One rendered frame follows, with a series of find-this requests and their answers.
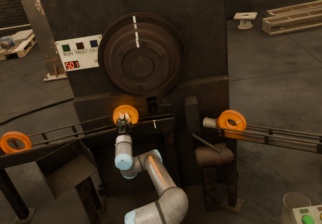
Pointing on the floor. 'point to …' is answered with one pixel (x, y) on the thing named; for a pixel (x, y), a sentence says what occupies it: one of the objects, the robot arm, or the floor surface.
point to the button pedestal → (297, 217)
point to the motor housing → (206, 170)
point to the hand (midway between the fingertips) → (124, 114)
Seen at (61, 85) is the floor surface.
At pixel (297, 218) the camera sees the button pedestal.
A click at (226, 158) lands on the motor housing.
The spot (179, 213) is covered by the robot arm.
